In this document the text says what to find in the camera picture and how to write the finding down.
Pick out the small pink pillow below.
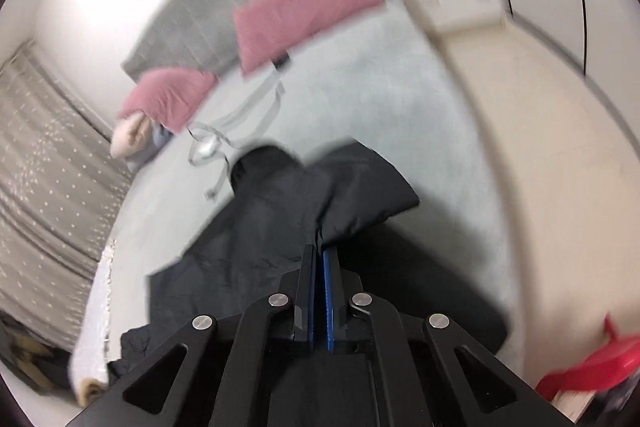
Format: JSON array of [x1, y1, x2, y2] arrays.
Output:
[[117, 68, 218, 132]]

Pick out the large pink pillow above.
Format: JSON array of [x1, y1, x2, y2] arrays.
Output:
[[232, 0, 383, 75]]

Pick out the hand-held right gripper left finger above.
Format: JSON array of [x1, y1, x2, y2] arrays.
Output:
[[67, 244, 318, 427]]

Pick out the black quilted jacket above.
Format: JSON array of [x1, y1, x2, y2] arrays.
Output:
[[107, 138, 508, 393]]

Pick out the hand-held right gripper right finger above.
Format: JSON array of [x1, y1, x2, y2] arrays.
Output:
[[322, 247, 571, 427]]

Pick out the pale blue folded cloth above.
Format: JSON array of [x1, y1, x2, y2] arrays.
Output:
[[125, 127, 173, 172]]

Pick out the dark hanging clothes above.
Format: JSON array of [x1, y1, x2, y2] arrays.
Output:
[[0, 314, 73, 393]]

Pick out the cream folded blanket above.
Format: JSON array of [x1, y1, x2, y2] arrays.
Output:
[[110, 114, 153, 159]]

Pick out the red plastic chair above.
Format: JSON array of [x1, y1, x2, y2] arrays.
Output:
[[535, 314, 640, 400]]

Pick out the grey cord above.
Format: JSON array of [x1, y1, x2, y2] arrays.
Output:
[[187, 64, 287, 202]]

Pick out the white lace-trimmed sheet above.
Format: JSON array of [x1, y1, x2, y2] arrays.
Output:
[[70, 242, 118, 403]]

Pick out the bed with pale blanket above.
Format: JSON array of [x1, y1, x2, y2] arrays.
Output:
[[70, 7, 526, 408]]

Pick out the brown garment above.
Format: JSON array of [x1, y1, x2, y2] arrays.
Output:
[[82, 379, 107, 406]]

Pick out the grey dotted curtain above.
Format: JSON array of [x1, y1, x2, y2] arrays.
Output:
[[0, 39, 136, 323]]

